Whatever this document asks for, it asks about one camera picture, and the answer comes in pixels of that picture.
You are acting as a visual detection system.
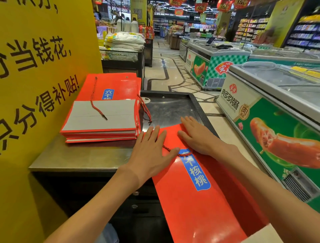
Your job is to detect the chest freezer with sausage print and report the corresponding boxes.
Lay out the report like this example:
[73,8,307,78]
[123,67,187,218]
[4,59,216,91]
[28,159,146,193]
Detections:
[216,61,320,214]

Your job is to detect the yellow printed pillar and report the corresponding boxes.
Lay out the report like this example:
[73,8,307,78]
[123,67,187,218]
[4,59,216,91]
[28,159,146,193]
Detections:
[254,0,306,48]

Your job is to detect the person's right hand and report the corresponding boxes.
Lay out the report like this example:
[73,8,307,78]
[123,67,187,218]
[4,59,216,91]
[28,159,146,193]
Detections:
[177,116,241,161]

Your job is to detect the long glass top chest freezer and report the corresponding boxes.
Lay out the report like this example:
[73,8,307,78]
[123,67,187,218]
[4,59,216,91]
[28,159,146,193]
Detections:
[246,45,320,68]

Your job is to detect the person's blue trousers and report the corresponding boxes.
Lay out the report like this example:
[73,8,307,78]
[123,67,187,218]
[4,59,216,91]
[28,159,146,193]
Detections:
[94,223,120,243]

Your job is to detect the red paper gift bag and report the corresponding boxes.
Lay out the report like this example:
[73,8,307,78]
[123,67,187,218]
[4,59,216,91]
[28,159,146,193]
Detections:
[151,124,270,243]

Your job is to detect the row of white bottles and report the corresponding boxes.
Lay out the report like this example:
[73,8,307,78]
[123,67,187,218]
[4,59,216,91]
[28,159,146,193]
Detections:
[116,17,139,33]

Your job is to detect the person's right forearm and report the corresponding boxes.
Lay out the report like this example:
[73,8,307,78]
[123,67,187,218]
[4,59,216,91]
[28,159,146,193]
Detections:
[217,144,320,243]

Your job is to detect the chest freezer with checked print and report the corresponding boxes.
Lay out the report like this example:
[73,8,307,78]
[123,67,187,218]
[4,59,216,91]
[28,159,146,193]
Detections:
[184,41,251,91]

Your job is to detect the pile of white sacks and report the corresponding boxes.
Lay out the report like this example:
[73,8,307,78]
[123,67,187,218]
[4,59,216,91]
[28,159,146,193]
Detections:
[103,32,146,53]

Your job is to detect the person's left forearm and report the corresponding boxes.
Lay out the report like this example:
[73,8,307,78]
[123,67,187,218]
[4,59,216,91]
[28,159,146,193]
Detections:
[44,166,143,243]

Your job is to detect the black framed metal plate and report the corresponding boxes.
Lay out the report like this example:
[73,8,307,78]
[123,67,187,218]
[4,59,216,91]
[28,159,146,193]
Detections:
[139,90,220,138]

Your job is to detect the stack of red paper bags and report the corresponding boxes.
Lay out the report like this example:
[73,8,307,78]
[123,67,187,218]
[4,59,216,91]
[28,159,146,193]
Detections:
[60,73,153,144]

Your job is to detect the black display stand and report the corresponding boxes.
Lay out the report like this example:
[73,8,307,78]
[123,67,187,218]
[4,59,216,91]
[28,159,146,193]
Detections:
[144,38,154,68]

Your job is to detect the yellow printed sign board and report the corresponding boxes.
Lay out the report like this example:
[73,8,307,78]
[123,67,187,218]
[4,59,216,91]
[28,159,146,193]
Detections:
[0,0,103,243]

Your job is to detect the person's left hand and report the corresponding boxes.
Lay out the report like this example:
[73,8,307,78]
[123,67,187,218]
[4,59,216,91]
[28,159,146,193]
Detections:
[117,125,181,187]

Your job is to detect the black wire display basket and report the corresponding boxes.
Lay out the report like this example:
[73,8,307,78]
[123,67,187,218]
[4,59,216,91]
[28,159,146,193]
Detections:
[99,48,146,78]

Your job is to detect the stack of red boxes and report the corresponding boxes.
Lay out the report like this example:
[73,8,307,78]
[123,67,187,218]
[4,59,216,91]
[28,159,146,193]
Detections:
[139,25,155,40]

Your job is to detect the dark shelf of packaged goods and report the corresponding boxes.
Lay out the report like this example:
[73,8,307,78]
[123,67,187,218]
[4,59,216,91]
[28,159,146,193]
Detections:
[286,15,320,49]

